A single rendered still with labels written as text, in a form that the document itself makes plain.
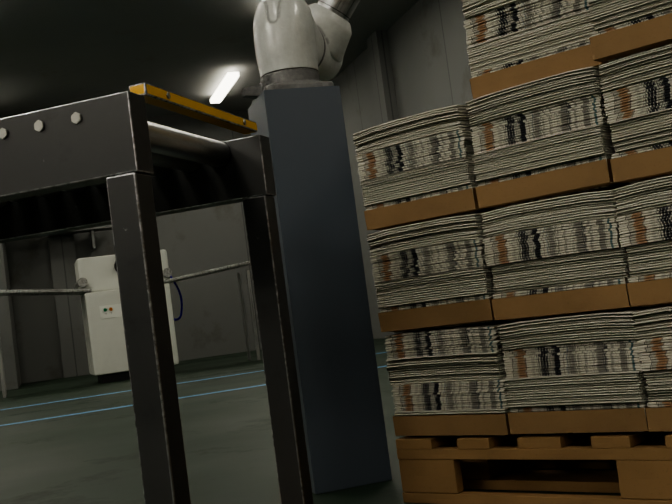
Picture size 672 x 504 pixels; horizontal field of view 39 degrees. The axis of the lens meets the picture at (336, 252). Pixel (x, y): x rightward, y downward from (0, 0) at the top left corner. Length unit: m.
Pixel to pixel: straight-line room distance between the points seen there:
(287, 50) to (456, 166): 0.67
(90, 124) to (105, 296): 7.81
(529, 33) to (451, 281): 0.53
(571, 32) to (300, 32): 0.81
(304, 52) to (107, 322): 6.95
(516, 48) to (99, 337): 7.56
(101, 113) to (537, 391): 1.00
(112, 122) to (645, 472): 1.13
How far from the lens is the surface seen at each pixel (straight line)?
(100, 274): 9.38
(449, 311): 2.03
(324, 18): 2.69
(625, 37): 1.86
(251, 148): 1.90
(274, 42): 2.50
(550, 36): 1.99
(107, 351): 9.25
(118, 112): 1.46
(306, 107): 2.44
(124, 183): 1.44
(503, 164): 1.95
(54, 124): 1.51
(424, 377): 2.09
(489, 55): 2.05
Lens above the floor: 0.45
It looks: 3 degrees up
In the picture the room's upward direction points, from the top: 8 degrees counter-clockwise
